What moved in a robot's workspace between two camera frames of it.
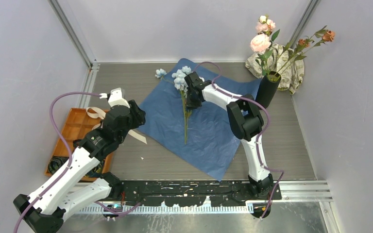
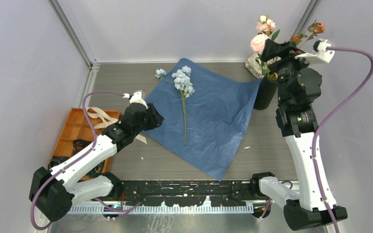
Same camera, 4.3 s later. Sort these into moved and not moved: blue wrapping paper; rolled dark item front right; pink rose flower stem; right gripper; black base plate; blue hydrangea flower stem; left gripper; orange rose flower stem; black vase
Moved: left gripper; right gripper; orange rose flower stem
Not moved: blue hydrangea flower stem; blue wrapping paper; black base plate; rolled dark item front right; pink rose flower stem; black vase
